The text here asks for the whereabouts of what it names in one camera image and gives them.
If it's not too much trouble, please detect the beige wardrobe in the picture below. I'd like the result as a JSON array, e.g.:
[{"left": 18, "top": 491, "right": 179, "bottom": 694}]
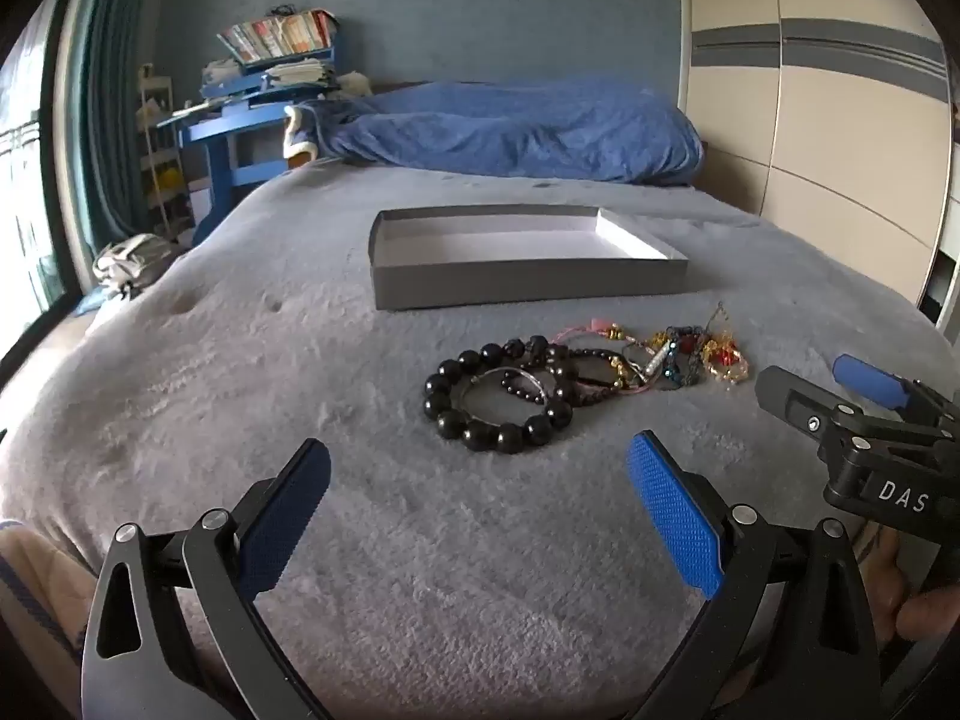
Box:
[{"left": 677, "top": 0, "right": 960, "bottom": 310}]

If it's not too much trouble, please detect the white shelf rack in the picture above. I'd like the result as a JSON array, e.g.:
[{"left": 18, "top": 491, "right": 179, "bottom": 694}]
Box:
[{"left": 136, "top": 64, "right": 197, "bottom": 242}]

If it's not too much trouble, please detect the stack of papers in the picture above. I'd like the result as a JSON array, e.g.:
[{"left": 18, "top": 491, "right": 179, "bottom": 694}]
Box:
[{"left": 201, "top": 58, "right": 340, "bottom": 100}]

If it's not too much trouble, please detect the person's right hand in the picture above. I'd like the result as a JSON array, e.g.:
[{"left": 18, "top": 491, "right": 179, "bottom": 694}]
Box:
[{"left": 855, "top": 517, "right": 952, "bottom": 647}]

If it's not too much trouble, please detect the dark red bead bracelet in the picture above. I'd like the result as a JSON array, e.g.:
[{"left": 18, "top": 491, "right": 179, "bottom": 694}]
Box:
[{"left": 559, "top": 347, "right": 632, "bottom": 407}]

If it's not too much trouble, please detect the teal curtain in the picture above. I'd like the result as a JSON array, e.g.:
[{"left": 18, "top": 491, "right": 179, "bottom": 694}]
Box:
[{"left": 64, "top": 0, "right": 160, "bottom": 256}]

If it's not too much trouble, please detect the large black bead bracelet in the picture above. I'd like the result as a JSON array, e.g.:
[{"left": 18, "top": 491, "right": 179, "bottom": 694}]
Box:
[{"left": 422, "top": 335, "right": 580, "bottom": 455}]

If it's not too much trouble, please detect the grey bed cover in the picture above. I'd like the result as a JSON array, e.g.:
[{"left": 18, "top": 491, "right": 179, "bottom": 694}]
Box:
[{"left": 0, "top": 161, "right": 960, "bottom": 720}]

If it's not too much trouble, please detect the pink cord bracelet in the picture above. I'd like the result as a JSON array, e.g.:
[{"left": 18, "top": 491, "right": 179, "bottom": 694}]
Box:
[{"left": 551, "top": 316, "right": 655, "bottom": 395}]

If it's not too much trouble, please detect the white storage box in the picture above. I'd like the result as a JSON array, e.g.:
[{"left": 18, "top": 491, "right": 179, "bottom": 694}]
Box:
[{"left": 187, "top": 178, "right": 215, "bottom": 230}]

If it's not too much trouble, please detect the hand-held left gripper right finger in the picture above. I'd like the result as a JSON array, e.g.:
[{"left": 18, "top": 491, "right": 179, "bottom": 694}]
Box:
[{"left": 626, "top": 431, "right": 882, "bottom": 720}]

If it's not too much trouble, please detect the grey and white bag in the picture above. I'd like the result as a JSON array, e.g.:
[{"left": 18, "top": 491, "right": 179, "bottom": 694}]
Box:
[{"left": 93, "top": 233, "right": 182, "bottom": 295}]

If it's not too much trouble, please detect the grey cardboard box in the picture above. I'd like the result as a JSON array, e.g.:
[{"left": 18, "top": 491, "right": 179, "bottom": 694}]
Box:
[{"left": 369, "top": 204, "right": 689, "bottom": 311}]

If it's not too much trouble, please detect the balcony glass door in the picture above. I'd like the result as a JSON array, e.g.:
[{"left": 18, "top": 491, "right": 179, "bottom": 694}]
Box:
[{"left": 0, "top": 0, "right": 80, "bottom": 365}]

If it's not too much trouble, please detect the blue bead bracelet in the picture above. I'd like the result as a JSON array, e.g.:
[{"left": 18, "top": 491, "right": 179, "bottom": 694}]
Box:
[{"left": 651, "top": 325, "right": 712, "bottom": 391}]

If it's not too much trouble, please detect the beige striped cloth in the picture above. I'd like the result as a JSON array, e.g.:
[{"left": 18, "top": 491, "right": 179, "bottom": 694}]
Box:
[{"left": 0, "top": 519, "right": 102, "bottom": 720}]

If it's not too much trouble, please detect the thin silver bangle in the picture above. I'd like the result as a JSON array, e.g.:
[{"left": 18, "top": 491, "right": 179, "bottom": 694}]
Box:
[{"left": 457, "top": 366, "right": 557, "bottom": 412}]

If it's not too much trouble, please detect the gold and red bracelet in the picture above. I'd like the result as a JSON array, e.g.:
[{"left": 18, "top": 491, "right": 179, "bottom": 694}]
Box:
[{"left": 701, "top": 303, "right": 753, "bottom": 389}]

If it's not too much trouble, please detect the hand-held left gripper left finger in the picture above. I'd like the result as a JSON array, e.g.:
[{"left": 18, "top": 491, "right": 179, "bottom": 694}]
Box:
[{"left": 81, "top": 437, "right": 335, "bottom": 720}]

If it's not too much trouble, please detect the blue fleece blanket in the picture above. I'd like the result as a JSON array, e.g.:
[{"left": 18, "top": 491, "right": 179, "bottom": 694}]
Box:
[{"left": 283, "top": 79, "right": 706, "bottom": 185}]

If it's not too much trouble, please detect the silver tube charm bracelet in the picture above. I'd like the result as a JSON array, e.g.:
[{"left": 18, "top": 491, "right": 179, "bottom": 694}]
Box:
[{"left": 634, "top": 347, "right": 674, "bottom": 383}]

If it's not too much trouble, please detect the blue desk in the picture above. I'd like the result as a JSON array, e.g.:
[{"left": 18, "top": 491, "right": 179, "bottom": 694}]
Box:
[{"left": 157, "top": 45, "right": 353, "bottom": 245}]

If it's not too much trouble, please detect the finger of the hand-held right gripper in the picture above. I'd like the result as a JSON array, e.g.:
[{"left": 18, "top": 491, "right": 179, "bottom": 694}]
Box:
[
  {"left": 754, "top": 365, "right": 852, "bottom": 437},
  {"left": 832, "top": 353, "right": 960, "bottom": 422}
]

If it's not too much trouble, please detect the row of books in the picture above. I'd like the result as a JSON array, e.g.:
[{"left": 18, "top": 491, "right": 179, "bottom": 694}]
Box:
[{"left": 217, "top": 8, "right": 336, "bottom": 67}]

